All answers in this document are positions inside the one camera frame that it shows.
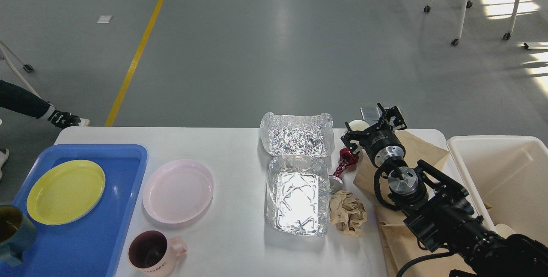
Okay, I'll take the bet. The white plastic bin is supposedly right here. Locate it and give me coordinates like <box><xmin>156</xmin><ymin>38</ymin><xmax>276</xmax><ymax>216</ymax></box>
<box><xmin>447</xmin><ymin>135</ymin><xmax>548</xmax><ymax>244</ymax></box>

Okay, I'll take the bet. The white paper cup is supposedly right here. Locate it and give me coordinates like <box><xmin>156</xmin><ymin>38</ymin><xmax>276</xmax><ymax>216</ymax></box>
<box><xmin>347</xmin><ymin>119</ymin><xmax>369</xmax><ymax>132</ymax></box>

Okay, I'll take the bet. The person leg with shoe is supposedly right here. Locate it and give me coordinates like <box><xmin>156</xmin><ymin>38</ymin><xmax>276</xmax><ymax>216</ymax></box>
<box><xmin>0</xmin><ymin>80</ymin><xmax>90</xmax><ymax>129</ymax></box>

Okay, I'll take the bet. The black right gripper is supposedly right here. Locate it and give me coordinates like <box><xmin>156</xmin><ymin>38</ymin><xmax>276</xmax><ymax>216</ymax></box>
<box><xmin>341</xmin><ymin>103</ymin><xmax>407</xmax><ymax>168</ymax></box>

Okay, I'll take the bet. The crumpled brown paper ball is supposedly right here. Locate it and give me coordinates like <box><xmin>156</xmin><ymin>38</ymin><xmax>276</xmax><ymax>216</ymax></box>
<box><xmin>329</xmin><ymin>191</ymin><xmax>368</xmax><ymax>238</ymax></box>

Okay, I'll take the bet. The red foil wrapper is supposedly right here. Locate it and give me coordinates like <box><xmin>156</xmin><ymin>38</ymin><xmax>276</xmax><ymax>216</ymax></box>
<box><xmin>333</xmin><ymin>148</ymin><xmax>360</xmax><ymax>178</ymax></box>

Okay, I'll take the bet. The open aluminium foil container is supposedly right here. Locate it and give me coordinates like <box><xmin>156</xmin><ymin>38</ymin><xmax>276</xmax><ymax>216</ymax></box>
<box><xmin>259</xmin><ymin>112</ymin><xmax>334</xmax><ymax>237</ymax></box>

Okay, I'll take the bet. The small grey metal plate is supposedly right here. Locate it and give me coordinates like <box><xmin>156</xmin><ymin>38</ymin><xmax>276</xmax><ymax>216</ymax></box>
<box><xmin>360</xmin><ymin>105</ymin><xmax>402</xmax><ymax>122</ymax></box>

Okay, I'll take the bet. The yellow plastic plate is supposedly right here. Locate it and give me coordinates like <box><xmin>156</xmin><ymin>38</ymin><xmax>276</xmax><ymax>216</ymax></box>
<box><xmin>26</xmin><ymin>159</ymin><xmax>106</xmax><ymax>226</ymax></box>

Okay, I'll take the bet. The pink plastic plate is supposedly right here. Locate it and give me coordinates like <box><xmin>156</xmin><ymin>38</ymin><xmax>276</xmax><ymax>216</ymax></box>
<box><xmin>143</xmin><ymin>159</ymin><xmax>214</xmax><ymax>224</ymax></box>

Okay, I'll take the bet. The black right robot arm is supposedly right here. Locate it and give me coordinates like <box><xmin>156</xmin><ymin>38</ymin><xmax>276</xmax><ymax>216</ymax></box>
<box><xmin>341</xmin><ymin>104</ymin><xmax>548</xmax><ymax>277</ymax></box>

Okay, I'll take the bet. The pink mug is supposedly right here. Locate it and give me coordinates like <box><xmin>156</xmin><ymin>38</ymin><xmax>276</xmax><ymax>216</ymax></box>
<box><xmin>128</xmin><ymin>230</ymin><xmax>188</xmax><ymax>277</ymax></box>

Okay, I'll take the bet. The teal mug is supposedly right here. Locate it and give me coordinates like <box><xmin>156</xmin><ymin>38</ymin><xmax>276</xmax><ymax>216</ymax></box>
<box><xmin>0</xmin><ymin>205</ymin><xmax>37</xmax><ymax>267</ymax></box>

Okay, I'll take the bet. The white chair leg left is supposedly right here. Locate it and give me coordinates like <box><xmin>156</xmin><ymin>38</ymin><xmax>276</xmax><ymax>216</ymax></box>
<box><xmin>0</xmin><ymin>39</ymin><xmax>35</xmax><ymax>98</ymax></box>

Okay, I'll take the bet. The brown paper bag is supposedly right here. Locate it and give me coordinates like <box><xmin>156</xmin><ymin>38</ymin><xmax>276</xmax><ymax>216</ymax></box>
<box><xmin>354</xmin><ymin>129</ymin><xmax>473</xmax><ymax>277</ymax></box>

